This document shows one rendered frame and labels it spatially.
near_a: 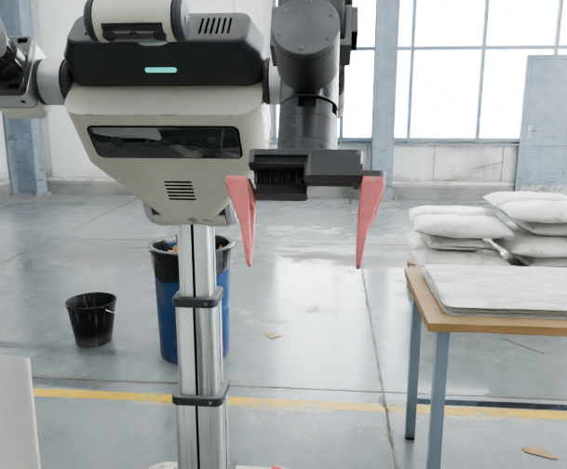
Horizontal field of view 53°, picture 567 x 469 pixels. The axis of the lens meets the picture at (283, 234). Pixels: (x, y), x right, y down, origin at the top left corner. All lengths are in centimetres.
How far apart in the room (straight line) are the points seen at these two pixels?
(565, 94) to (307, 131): 879
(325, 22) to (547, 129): 875
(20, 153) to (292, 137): 930
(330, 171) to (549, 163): 879
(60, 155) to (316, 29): 932
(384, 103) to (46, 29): 521
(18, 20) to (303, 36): 930
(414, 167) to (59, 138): 557
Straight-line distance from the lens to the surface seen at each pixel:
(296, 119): 53
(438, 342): 187
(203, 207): 127
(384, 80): 830
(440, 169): 892
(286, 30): 49
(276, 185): 55
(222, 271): 309
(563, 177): 936
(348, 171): 50
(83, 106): 116
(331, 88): 55
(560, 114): 925
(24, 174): 979
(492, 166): 909
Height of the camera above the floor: 140
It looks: 13 degrees down
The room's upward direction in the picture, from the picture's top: straight up
